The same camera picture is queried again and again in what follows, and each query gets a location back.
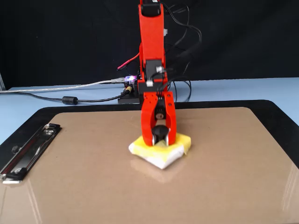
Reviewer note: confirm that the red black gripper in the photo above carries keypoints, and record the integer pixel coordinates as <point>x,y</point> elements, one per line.
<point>151,86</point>

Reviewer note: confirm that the yellow sponge with black knob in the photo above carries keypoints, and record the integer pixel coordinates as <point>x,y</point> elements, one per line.
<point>151,154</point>

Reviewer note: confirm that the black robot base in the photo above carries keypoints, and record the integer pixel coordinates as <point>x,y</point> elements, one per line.
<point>128,100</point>

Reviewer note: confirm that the motor controller circuit board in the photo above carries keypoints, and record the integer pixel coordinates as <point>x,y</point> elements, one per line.
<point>129,80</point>

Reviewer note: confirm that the black desk mat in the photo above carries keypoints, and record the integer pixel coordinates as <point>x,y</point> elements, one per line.
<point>210,105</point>

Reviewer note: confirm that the brown clipboard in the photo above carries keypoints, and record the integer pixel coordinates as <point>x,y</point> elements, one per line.
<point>149,198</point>

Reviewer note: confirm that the metal clipboard clip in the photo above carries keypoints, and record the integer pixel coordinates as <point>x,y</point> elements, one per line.
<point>30,151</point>

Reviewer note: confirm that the grey metal post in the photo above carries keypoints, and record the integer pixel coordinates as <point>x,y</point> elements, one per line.
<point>2,81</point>

